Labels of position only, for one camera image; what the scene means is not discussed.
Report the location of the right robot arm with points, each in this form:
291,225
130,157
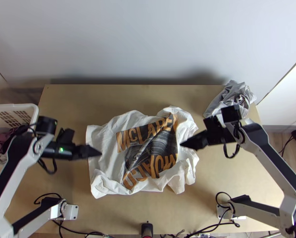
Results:
269,148

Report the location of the white t-shirt with orange print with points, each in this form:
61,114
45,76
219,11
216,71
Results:
105,158

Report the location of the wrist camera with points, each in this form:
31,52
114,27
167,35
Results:
231,113
67,137

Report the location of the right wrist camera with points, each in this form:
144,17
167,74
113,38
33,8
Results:
231,113

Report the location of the grey t-shirt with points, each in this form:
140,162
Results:
233,95

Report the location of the white laundry basket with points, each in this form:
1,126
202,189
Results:
16,111

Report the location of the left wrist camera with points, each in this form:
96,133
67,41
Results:
67,137

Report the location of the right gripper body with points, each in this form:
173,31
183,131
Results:
216,131

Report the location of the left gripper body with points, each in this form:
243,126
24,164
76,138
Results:
76,153

